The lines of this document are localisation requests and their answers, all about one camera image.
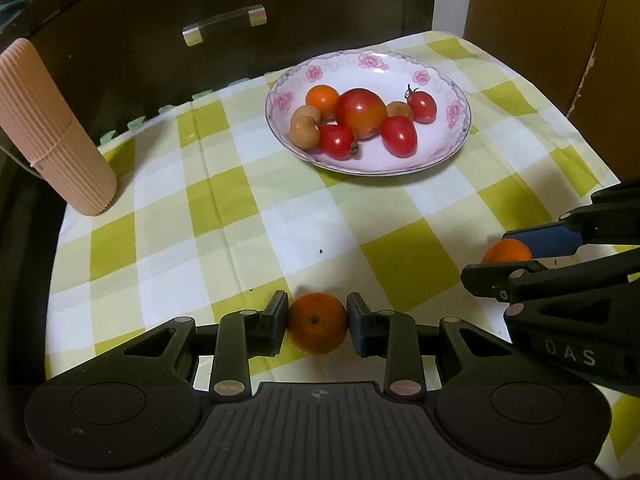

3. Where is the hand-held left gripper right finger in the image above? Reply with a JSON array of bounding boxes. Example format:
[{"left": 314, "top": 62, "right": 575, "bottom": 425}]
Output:
[{"left": 346, "top": 291, "right": 516, "bottom": 403}]

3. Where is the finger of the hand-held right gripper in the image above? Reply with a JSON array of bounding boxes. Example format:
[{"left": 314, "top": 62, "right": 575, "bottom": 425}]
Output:
[
  {"left": 460, "top": 248, "right": 640, "bottom": 332},
  {"left": 502, "top": 178, "right": 640, "bottom": 254}
]

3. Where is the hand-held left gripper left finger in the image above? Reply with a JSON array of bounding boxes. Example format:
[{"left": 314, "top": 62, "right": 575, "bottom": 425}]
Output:
[{"left": 117, "top": 290, "right": 290, "bottom": 406}]

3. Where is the orange mandarin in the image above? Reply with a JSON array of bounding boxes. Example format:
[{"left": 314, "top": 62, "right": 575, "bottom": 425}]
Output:
[
  {"left": 481, "top": 238, "right": 533, "bottom": 265},
  {"left": 305, "top": 84, "right": 342, "bottom": 120},
  {"left": 287, "top": 292, "right": 349, "bottom": 357}
]

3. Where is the white floral plate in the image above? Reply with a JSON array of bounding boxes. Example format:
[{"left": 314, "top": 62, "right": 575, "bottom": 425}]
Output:
[{"left": 265, "top": 50, "right": 472, "bottom": 177}]

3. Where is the red cherry tomato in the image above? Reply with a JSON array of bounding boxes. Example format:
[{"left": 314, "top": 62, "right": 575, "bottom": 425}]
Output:
[
  {"left": 380, "top": 115, "right": 419, "bottom": 157},
  {"left": 405, "top": 85, "right": 438, "bottom": 124},
  {"left": 319, "top": 124, "right": 360, "bottom": 160}
]

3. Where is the large red yellow tomato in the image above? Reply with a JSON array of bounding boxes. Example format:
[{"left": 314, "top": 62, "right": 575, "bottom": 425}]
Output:
[{"left": 334, "top": 88, "right": 396, "bottom": 141}]

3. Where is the green white checked tablecloth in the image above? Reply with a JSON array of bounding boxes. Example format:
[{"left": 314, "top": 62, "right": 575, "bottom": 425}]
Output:
[{"left": 44, "top": 30, "right": 640, "bottom": 476}]

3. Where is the brown wooden wardrobe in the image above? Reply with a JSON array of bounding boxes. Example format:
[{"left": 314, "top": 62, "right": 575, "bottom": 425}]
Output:
[{"left": 462, "top": 0, "right": 640, "bottom": 181}]

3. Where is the green white foam mat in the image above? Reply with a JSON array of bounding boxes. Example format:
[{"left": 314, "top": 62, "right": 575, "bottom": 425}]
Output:
[{"left": 97, "top": 77, "right": 251, "bottom": 148}]

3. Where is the dark wooden cabinet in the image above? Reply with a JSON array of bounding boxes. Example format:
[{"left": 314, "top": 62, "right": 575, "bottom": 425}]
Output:
[{"left": 0, "top": 0, "right": 438, "bottom": 161}]

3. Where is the pink ribbed cylinder case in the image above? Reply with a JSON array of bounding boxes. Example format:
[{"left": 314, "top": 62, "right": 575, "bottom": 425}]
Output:
[{"left": 0, "top": 38, "right": 118, "bottom": 217}]

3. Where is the thin white cable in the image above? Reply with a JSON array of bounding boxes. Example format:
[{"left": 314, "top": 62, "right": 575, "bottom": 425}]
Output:
[{"left": 0, "top": 145, "right": 41, "bottom": 181}]

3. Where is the metal drawer handle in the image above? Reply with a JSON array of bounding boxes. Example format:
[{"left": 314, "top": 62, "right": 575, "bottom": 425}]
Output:
[{"left": 182, "top": 4, "right": 268, "bottom": 46}]

